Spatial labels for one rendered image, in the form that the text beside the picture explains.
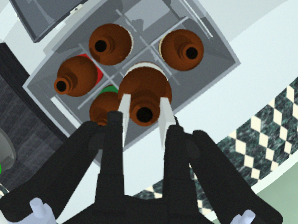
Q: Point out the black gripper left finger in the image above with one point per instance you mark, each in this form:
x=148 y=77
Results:
x=49 y=190

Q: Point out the grey divided crate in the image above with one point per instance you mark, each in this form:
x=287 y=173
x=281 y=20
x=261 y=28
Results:
x=150 y=18

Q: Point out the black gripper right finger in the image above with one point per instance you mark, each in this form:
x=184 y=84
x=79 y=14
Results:
x=230 y=196

